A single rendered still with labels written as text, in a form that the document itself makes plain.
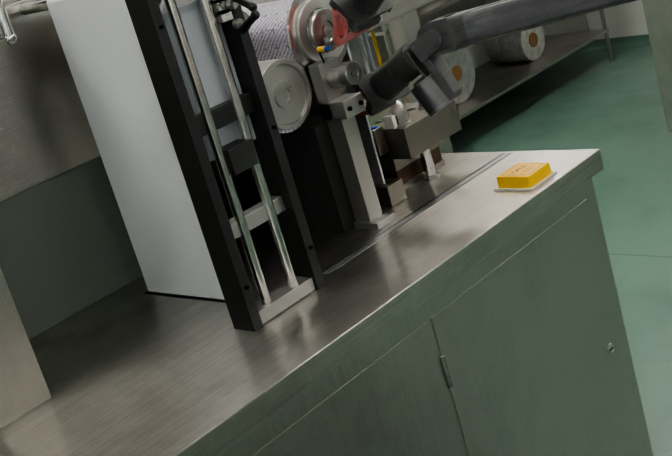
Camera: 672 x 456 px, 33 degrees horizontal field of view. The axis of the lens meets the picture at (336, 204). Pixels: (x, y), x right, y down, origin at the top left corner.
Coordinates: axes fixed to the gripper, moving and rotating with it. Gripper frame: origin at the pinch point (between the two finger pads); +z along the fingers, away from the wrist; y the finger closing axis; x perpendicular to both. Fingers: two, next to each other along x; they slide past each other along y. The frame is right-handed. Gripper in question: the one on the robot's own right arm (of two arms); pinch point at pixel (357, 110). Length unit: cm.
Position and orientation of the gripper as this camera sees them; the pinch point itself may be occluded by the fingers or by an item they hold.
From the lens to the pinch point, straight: 206.0
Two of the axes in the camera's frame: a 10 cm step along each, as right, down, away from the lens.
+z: -5.0, 4.2, 7.6
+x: -5.7, -8.2, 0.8
